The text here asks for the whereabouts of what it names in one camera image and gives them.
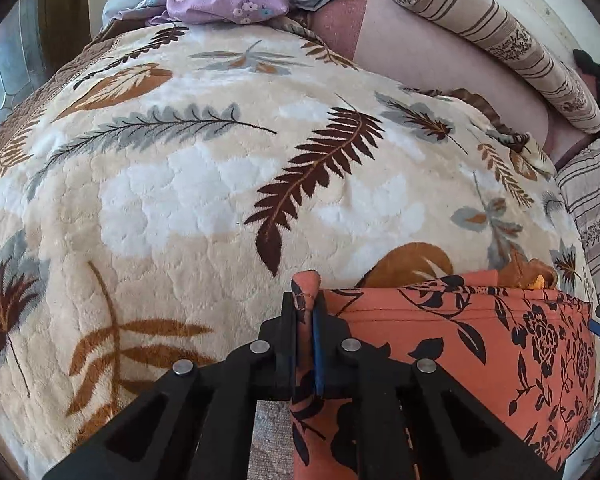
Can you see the striped floral cushion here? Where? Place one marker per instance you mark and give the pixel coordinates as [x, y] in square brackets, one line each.
[595, 200]

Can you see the striped floral pillow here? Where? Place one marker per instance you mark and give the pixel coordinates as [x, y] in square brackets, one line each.
[480, 15]

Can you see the leaf print blanket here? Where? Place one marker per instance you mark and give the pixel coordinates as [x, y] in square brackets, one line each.
[180, 185]

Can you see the purple floral cloth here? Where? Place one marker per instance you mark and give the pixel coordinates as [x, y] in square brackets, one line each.
[220, 2]

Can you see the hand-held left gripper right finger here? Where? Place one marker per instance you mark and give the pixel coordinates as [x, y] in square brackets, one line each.
[320, 350]

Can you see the orange floral blouse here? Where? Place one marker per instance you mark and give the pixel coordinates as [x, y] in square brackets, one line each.
[480, 320]

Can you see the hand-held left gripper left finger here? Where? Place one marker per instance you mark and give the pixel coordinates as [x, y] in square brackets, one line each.
[290, 355]

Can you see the grey woven fabric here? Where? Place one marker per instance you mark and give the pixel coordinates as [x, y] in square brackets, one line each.
[270, 440]

